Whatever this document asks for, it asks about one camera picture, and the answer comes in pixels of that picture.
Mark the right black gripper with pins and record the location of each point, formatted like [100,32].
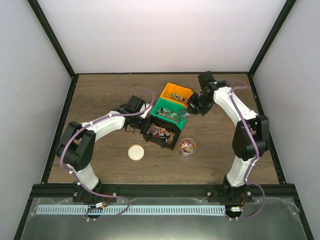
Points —
[194,110]

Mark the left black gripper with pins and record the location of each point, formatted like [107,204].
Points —
[144,127]

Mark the orange candy bin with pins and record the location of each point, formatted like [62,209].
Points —
[177,94]

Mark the green candy bin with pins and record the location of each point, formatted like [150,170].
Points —
[167,110]

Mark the black candy bin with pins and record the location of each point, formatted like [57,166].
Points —
[160,132]

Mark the clear plastic jar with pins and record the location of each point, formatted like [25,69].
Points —
[187,147]

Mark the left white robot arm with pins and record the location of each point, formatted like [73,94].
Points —
[76,146]

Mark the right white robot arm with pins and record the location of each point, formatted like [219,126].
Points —
[252,131]

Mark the cream jar lid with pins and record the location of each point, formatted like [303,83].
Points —
[136,152]

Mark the black front frame beam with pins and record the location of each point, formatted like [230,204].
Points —
[69,190]

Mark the light blue slotted rail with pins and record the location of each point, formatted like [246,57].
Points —
[134,210]

